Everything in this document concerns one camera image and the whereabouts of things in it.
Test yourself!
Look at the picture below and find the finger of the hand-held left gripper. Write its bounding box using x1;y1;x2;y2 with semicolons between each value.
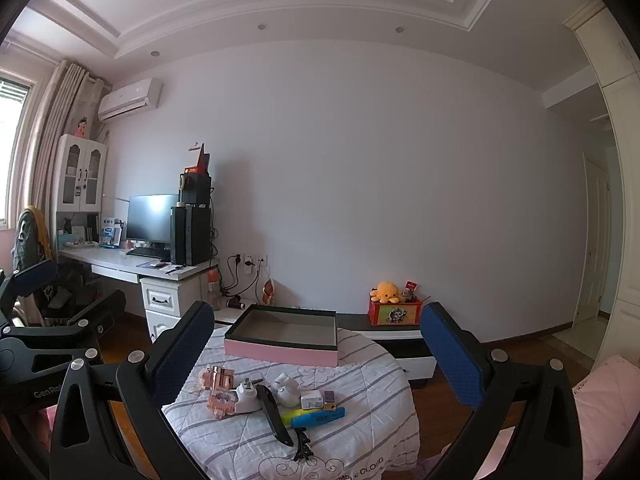
0;290;127;361
0;259;60;328

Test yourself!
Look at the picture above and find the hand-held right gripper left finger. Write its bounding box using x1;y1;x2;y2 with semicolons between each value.
50;301;216;480

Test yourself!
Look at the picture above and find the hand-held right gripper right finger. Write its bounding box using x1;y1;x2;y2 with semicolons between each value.
420;302;593;480

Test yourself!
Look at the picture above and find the pink perfume bottle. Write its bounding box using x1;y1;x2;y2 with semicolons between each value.
199;366;236;392

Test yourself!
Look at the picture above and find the white travel plug adapter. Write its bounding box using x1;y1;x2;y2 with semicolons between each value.
234;379;266;413

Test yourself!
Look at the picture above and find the pink storage box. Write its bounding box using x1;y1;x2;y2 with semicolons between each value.
223;304;339;367

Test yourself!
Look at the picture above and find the long black hair clip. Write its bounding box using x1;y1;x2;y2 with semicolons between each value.
259;385;294;448

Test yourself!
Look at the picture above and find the white astronaut figurine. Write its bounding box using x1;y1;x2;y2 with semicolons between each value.
272;374;301;408

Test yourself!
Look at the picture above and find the yellow highlighter pack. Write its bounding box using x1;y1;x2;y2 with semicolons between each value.
280;409;321;428

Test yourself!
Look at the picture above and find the blue plastic case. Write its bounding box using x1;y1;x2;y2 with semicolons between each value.
291;406;346;429

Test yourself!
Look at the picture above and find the chair draped with clothes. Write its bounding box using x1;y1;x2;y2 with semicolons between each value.
10;205;108;331

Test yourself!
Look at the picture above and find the white desk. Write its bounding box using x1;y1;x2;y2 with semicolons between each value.
57;245;221;343

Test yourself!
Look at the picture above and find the black white low cabinet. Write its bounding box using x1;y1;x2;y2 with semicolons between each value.
215;305;438;388

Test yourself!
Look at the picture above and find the orange cap bottle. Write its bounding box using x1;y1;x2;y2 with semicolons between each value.
206;266;222;311

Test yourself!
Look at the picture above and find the red toy box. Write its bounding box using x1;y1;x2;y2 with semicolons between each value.
367;296;422;327

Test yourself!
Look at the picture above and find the blue white carton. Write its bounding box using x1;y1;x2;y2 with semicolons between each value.
100;216;123;248

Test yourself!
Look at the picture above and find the yellow octopus plush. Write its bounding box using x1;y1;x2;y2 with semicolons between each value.
370;281;402;303

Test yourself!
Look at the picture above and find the white striped quilted tablecloth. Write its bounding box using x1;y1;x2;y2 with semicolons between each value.
160;324;421;480

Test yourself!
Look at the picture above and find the white hutch cabinet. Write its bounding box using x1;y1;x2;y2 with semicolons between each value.
50;133;108;248

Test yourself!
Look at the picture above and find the black computer monitor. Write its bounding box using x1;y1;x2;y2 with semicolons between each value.
126;194;179;256

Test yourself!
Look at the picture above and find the black computer tower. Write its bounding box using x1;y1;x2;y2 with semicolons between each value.
170;204;213;267

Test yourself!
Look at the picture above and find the window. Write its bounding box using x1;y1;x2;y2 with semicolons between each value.
0;67;38;226

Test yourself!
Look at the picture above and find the beige curtain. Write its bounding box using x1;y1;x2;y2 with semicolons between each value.
10;59;108;216

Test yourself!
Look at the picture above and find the small black claw clip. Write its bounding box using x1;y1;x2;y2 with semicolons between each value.
294;429;314;462

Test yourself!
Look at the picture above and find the pink bedding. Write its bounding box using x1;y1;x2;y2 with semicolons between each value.
415;354;640;480

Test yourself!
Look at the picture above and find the red triangular box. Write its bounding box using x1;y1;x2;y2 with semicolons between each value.
182;143;212;177

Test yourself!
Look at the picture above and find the white air conditioner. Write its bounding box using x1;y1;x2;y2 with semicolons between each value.
97;77;164;122

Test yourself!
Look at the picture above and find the white wardrobe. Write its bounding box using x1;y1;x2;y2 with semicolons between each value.
562;0;640;376

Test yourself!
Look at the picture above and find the black power cable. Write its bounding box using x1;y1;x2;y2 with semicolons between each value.
220;254;243;296

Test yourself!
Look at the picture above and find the white wall outlet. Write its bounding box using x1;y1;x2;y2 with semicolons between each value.
234;253;268;275

